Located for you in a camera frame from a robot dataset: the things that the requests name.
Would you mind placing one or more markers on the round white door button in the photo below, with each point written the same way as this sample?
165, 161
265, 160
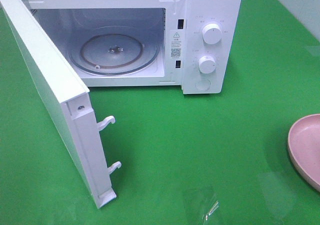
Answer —
203, 85

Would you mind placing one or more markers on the white microwave knob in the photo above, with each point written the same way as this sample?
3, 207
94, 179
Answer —
207, 64
212, 33

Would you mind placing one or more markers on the white microwave door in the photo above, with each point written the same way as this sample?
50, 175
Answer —
66, 99

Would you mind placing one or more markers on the pink round plate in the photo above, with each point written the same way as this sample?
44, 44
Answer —
303, 145

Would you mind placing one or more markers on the white warning sticker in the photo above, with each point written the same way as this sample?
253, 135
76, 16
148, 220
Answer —
176, 43

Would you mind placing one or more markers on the white microwave oven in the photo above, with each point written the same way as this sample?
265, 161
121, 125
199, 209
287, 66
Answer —
65, 20

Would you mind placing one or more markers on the glass microwave turntable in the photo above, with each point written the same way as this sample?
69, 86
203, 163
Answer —
115, 50

